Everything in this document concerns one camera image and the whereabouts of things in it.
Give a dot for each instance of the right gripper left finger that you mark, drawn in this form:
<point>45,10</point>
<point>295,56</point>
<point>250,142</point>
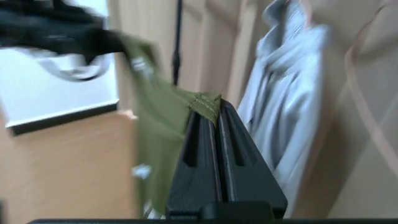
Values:
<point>192,186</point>

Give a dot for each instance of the black clothes rack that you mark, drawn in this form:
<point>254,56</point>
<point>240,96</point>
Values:
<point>178,37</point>

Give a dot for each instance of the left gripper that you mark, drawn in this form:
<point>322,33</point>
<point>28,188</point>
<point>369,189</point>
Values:
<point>46,28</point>

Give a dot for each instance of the green garment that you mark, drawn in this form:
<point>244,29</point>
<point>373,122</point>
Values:
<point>161,124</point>

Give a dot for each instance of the pale grey shorts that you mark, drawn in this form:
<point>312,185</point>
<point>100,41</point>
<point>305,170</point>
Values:
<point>289,93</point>

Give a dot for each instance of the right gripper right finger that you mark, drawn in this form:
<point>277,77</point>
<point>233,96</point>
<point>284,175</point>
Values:
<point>248,183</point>

